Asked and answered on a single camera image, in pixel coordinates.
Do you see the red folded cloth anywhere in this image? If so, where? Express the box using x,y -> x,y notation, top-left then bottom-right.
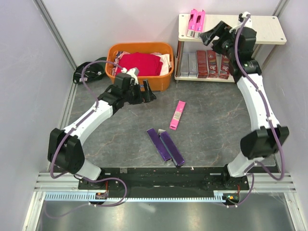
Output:
118,52 -> 163,77

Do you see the blue slotted cable duct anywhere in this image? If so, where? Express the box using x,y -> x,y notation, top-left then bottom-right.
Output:
44,191 -> 236,203

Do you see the dark green cap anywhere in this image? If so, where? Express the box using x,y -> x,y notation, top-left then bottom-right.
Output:
73,62 -> 106,84

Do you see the silver Protefix toothpaste box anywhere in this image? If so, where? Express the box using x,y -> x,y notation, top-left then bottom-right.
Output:
188,52 -> 198,77

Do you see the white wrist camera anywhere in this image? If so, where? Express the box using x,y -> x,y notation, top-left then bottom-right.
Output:
121,68 -> 139,85
230,12 -> 253,32

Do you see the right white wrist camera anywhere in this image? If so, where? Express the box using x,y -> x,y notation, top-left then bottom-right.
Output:
230,12 -> 253,32

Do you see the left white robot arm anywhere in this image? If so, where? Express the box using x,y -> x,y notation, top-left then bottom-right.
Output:
48,73 -> 156,189

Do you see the purple toothpaste box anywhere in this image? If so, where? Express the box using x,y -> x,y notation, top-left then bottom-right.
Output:
158,129 -> 185,167
147,128 -> 171,162

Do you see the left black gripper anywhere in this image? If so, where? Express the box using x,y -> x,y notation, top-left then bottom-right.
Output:
123,80 -> 156,105

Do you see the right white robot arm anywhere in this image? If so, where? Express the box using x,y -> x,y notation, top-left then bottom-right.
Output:
200,21 -> 289,190

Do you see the silver-sided red toothpaste box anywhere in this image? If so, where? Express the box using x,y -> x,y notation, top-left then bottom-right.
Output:
196,51 -> 208,78

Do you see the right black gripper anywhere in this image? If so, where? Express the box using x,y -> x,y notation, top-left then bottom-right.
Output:
200,21 -> 238,61

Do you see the red 3D toothpaste box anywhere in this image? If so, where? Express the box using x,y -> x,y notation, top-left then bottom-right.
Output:
218,55 -> 230,79
207,50 -> 218,78

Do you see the pink labelled toothpaste box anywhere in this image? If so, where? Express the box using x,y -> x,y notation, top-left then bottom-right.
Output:
169,101 -> 186,130

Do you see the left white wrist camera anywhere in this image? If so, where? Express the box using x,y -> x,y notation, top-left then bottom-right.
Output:
121,68 -> 139,85

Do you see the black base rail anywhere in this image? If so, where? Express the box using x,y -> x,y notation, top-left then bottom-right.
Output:
77,164 -> 251,193

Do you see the orange plastic basket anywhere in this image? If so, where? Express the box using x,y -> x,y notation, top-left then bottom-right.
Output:
105,42 -> 174,91

